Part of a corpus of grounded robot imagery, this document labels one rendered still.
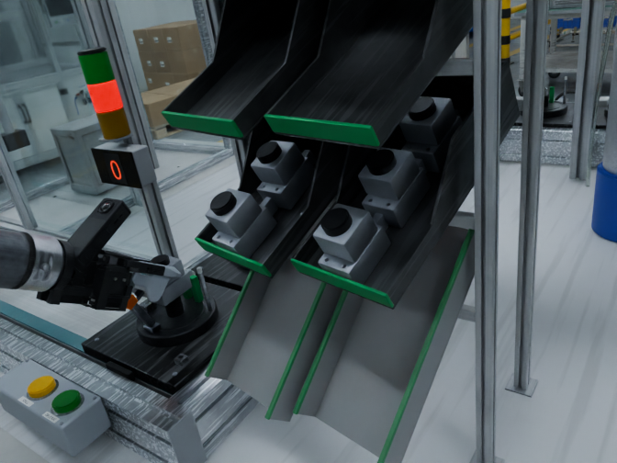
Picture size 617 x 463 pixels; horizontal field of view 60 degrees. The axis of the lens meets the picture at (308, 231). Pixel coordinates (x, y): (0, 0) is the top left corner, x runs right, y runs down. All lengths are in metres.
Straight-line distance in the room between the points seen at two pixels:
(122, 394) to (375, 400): 0.40
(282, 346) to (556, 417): 0.41
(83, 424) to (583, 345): 0.81
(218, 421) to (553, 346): 0.57
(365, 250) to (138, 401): 0.47
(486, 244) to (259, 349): 0.34
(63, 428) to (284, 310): 0.36
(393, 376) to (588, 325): 0.51
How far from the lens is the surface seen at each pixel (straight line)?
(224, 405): 0.87
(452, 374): 0.94
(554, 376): 0.96
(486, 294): 0.62
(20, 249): 0.75
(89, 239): 0.81
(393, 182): 0.55
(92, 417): 0.90
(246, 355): 0.77
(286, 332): 0.73
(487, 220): 0.58
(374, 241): 0.54
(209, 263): 1.14
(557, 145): 1.76
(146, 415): 0.83
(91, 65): 1.03
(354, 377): 0.68
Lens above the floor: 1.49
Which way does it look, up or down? 26 degrees down
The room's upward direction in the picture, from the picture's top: 9 degrees counter-clockwise
